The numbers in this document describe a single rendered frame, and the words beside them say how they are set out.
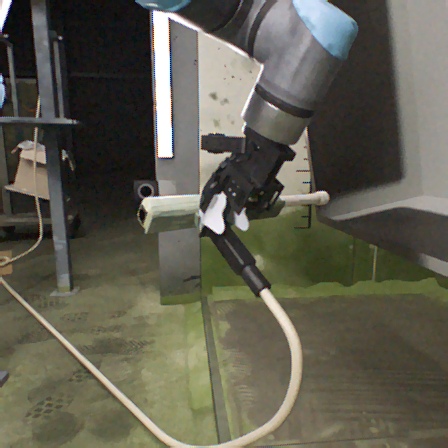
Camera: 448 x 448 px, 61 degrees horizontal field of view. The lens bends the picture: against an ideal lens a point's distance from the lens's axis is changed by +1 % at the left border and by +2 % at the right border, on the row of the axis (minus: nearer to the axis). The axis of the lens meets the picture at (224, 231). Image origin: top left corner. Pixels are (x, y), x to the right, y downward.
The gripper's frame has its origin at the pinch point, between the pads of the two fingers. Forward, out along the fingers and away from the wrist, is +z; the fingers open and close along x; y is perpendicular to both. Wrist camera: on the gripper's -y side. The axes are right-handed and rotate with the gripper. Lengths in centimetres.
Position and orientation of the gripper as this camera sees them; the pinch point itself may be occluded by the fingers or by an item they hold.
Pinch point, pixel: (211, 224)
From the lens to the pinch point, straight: 66.5
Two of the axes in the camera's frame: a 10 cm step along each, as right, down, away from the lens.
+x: 7.6, -1.0, 6.5
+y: 5.3, 6.7, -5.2
